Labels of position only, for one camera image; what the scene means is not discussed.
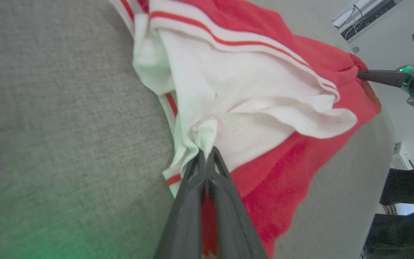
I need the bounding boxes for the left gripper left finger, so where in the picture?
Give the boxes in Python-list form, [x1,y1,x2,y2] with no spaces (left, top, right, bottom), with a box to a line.
[155,149,207,259]

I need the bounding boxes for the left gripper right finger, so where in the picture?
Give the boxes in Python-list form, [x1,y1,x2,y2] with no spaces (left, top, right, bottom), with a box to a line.
[206,146,269,259]

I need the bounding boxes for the red and white garment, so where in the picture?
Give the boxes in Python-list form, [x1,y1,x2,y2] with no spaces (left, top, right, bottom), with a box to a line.
[109,0,383,259]

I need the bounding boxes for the white air conditioner unit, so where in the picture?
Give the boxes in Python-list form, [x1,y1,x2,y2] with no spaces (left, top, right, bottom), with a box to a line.
[331,0,404,44]

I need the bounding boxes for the white box appliance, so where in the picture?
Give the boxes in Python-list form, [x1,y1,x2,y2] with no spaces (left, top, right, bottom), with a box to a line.
[389,142,414,171]

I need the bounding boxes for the person in dark trousers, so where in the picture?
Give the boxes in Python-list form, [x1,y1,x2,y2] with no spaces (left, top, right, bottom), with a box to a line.
[363,164,414,259]

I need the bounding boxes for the grey fabric sofa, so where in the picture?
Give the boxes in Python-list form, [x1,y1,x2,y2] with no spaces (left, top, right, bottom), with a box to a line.
[0,0,396,259]

